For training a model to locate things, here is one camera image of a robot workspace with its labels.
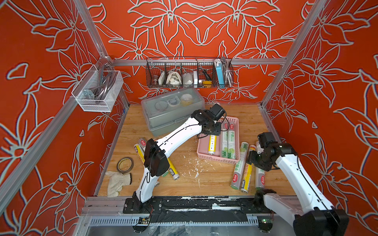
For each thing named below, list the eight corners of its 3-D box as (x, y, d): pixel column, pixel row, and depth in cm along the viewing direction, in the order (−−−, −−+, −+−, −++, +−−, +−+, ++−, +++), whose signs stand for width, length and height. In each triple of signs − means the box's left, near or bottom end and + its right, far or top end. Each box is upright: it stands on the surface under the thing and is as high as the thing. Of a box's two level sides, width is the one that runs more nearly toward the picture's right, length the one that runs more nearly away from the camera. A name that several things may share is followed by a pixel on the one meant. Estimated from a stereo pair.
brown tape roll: (115, 173, 86) (114, 172, 85) (120, 158, 92) (118, 157, 91) (131, 173, 86) (130, 172, 85) (135, 158, 92) (134, 157, 91)
